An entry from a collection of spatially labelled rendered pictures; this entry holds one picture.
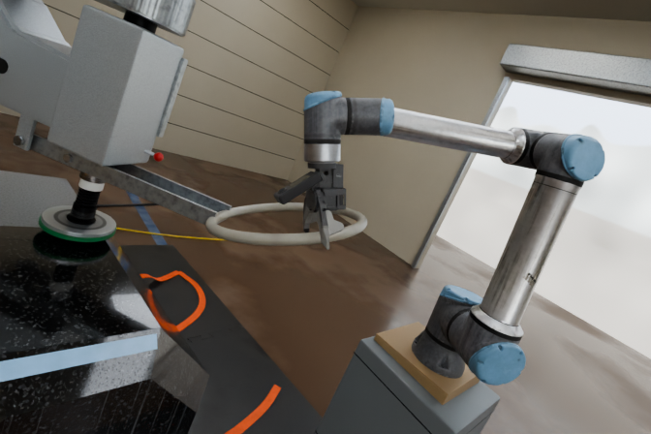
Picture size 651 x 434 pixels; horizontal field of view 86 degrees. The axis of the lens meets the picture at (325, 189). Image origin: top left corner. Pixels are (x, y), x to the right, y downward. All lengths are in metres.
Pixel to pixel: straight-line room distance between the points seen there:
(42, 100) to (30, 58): 0.12
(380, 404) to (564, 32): 5.29
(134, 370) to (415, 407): 0.82
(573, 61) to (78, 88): 5.01
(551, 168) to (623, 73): 4.12
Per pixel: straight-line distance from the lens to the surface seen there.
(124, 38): 1.20
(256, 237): 0.88
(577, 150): 1.10
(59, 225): 1.40
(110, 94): 1.21
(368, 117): 0.84
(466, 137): 1.10
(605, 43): 5.73
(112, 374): 1.07
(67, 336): 1.06
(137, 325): 1.11
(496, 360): 1.18
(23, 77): 1.42
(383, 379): 1.35
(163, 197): 1.18
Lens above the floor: 1.50
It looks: 10 degrees down
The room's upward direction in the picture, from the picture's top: 23 degrees clockwise
